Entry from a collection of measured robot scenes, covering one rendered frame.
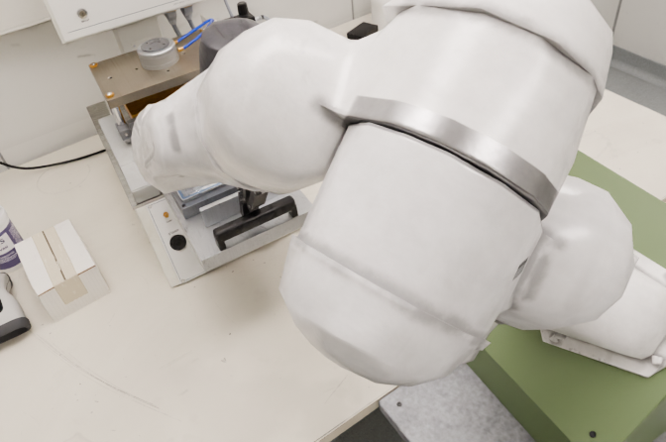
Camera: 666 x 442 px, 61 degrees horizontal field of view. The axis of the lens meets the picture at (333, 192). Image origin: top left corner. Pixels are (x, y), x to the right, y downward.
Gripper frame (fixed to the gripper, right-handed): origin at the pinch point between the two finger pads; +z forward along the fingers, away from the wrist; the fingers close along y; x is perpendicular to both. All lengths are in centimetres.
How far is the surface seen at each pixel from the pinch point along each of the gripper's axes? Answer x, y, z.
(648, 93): 230, -28, 120
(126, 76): -7.6, -41.6, 6.5
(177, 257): -13.0, -9.3, 26.7
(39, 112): -28, -77, 45
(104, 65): -10, -49, 9
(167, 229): -12.6, -13.8, 22.2
